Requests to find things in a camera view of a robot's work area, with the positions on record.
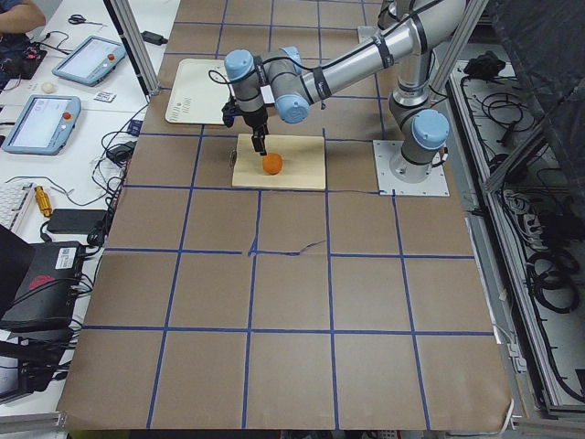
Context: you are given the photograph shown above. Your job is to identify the black scissors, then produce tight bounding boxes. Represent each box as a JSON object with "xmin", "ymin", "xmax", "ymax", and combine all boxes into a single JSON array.
[{"xmin": 68, "ymin": 14, "xmax": 106, "ymax": 27}]

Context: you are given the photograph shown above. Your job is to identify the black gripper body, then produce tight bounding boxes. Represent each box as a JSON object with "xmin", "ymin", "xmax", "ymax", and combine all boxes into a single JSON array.
[{"xmin": 239, "ymin": 107, "xmax": 269, "ymax": 134}]

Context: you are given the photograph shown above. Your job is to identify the near blue teach pendant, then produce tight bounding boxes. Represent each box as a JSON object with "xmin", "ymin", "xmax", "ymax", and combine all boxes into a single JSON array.
[{"xmin": 2, "ymin": 95, "xmax": 81, "ymax": 155}]

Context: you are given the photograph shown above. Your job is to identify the white egg-shaped object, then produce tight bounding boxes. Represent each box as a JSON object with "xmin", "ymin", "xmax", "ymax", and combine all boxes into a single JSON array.
[{"xmin": 41, "ymin": 82, "xmax": 56, "ymax": 94}]

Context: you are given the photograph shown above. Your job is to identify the aluminium frame post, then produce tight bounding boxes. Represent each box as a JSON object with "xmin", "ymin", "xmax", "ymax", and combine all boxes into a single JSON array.
[{"xmin": 103, "ymin": 0, "xmax": 160, "ymax": 97}]

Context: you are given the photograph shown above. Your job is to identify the black power adapter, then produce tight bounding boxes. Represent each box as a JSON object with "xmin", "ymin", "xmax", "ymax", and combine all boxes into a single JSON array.
[{"xmin": 141, "ymin": 30, "xmax": 168, "ymax": 46}]

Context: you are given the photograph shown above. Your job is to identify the blue teach pendant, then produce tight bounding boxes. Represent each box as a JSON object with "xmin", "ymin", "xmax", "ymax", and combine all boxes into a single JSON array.
[
  {"xmin": 52, "ymin": 36, "xmax": 126, "ymax": 86},
  {"xmin": 2, "ymin": 95, "xmax": 81, "ymax": 155}
]

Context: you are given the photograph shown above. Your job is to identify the far blue teach pendant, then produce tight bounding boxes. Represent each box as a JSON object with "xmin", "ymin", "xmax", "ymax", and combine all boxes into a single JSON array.
[{"xmin": 52, "ymin": 36, "xmax": 126, "ymax": 86}]

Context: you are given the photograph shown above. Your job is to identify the brass cylinder tool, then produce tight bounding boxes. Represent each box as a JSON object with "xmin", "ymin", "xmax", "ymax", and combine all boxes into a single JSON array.
[{"xmin": 35, "ymin": 186, "xmax": 53, "ymax": 218}]

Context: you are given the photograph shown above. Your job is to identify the black power brick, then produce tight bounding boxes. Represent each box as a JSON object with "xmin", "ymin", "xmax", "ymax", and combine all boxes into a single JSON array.
[{"xmin": 47, "ymin": 209, "xmax": 106, "ymax": 234}]

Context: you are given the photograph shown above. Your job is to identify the orange fruit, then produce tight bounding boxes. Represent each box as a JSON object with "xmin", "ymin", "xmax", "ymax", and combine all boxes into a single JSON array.
[{"xmin": 261, "ymin": 153, "xmax": 283, "ymax": 175}]

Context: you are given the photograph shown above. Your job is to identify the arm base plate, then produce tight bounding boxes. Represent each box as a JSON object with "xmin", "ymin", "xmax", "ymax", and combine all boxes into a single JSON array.
[{"xmin": 373, "ymin": 140, "xmax": 450, "ymax": 197}]

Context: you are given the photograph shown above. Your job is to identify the cream bear tray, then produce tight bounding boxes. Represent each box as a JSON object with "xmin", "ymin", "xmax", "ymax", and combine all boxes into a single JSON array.
[{"xmin": 165, "ymin": 59, "xmax": 229, "ymax": 125}]

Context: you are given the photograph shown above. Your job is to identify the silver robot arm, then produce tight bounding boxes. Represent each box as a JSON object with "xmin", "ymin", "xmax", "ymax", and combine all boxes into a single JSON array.
[{"xmin": 222, "ymin": 1, "xmax": 466, "ymax": 155}]

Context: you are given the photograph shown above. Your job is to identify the wooden cutting board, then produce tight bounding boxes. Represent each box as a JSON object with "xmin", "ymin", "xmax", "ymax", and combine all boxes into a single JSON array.
[{"xmin": 232, "ymin": 134, "xmax": 325, "ymax": 190}]

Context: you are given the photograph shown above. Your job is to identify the small printed card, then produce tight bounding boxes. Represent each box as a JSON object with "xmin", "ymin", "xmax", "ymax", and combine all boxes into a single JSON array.
[{"xmin": 94, "ymin": 91, "xmax": 116, "ymax": 102}]

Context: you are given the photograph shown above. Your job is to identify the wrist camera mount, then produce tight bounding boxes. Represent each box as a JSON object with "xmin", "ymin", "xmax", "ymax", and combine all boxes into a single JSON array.
[{"xmin": 221, "ymin": 101, "xmax": 240, "ymax": 128}]

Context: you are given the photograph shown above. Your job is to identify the white keyboard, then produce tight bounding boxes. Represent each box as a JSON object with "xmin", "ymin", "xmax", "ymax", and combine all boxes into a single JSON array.
[{"xmin": 1, "ymin": 182, "xmax": 35, "ymax": 232}]

